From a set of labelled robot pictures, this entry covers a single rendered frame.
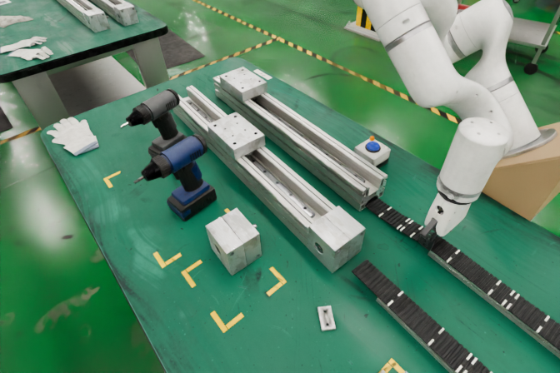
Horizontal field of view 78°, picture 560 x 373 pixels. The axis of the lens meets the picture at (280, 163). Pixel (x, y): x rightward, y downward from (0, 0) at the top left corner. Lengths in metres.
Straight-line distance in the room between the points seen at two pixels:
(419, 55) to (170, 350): 0.75
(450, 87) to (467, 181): 0.18
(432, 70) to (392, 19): 0.12
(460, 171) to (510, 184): 0.39
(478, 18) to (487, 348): 0.80
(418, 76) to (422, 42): 0.06
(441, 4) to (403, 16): 0.30
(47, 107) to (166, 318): 1.70
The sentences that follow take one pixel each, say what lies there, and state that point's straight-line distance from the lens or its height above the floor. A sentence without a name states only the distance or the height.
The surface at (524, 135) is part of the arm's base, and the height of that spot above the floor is 0.93.
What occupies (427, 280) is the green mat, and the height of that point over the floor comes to 0.78.
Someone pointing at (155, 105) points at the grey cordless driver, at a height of 0.99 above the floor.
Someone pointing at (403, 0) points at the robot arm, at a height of 1.34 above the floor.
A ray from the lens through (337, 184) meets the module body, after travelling 1.03.
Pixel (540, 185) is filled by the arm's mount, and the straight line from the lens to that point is 1.08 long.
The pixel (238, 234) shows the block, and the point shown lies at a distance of 0.83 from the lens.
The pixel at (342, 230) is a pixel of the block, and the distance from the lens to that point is 0.84.
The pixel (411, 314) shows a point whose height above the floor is 0.81.
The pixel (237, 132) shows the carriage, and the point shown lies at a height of 0.90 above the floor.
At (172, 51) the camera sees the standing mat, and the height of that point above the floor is 0.01.
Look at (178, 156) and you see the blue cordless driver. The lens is 0.88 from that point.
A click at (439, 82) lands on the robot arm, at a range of 0.69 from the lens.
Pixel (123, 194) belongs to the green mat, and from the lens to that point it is 1.15.
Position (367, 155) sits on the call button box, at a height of 0.84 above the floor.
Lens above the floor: 1.54
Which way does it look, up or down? 42 degrees down
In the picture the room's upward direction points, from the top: 2 degrees counter-clockwise
